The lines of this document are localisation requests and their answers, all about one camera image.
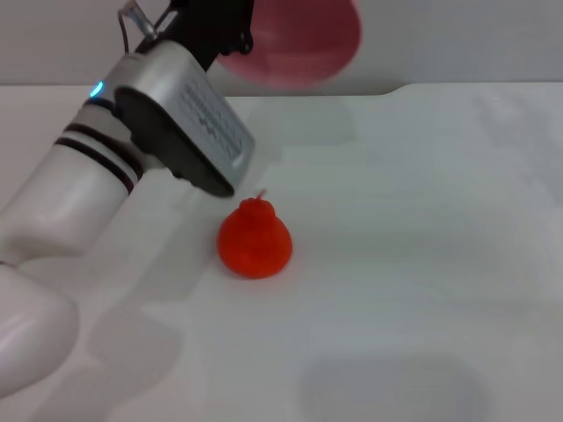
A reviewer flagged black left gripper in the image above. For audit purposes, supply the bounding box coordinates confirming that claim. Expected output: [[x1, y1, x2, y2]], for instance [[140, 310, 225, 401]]
[[135, 0, 257, 72]]

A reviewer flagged pink plastic bowl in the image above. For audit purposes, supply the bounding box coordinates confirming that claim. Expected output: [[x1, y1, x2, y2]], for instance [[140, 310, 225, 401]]
[[216, 0, 366, 87]]

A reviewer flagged orange fruit with stem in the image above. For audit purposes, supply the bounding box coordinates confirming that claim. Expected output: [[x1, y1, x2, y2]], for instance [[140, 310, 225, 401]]
[[216, 187, 295, 280]]

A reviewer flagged left arm cable with plug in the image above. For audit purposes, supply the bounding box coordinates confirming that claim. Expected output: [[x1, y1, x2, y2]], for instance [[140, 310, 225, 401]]
[[115, 0, 160, 50]]

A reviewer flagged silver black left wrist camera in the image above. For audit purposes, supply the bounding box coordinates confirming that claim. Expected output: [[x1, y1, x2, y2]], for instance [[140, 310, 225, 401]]
[[112, 41, 257, 198]]

